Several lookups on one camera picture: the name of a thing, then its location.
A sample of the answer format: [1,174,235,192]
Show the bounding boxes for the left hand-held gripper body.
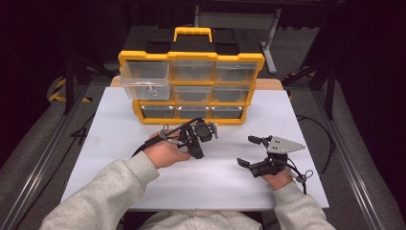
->
[177,119,220,149]

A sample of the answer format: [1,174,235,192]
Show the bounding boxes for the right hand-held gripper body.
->
[254,135,306,177]

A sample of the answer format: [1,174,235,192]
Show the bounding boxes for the yellow black drawer organizer cabinet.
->
[118,26,266,127]

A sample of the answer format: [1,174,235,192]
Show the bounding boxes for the clear plastic pull-out drawer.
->
[120,60,173,102]

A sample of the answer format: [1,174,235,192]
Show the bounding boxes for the person's left hand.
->
[142,132,192,170]

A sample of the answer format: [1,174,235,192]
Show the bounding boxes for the person's right hand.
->
[260,172,294,192]

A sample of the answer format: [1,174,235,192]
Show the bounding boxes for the group of clear drawers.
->
[140,60,259,120]

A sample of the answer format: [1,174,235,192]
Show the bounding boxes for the person's grey clothing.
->
[139,210,263,230]

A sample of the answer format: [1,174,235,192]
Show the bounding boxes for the black tripod stand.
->
[60,52,108,117]
[282,59,338,122]

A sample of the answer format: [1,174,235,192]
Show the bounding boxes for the grey metal stand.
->
[193,5,282,75]

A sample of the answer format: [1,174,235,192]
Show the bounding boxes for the yellow black hazard tape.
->
[47,77,93,104]

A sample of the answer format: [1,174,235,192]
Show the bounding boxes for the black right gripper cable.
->
[284,157,315,196]

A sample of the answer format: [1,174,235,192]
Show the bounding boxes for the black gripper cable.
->
[284,157,315,196]
[131,117,205,158]

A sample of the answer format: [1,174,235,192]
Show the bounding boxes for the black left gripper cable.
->
[131,117,205,158]

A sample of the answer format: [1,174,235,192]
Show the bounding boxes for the black floor cable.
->
[296,114,337,177]

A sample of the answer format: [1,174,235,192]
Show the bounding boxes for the aluminium floor rail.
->
[0,83,89,230]
[309,89,391,230]

